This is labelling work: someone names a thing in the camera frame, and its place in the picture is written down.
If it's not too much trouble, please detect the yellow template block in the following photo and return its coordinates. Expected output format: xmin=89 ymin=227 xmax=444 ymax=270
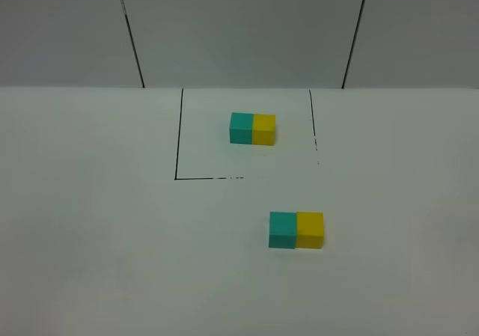
xmin=251 ymin=114 xmax=276 ymax=146

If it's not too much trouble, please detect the teal template block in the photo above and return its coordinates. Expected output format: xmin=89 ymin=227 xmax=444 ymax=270
xmin=229 ymin=112 xmax=254 ymax=144

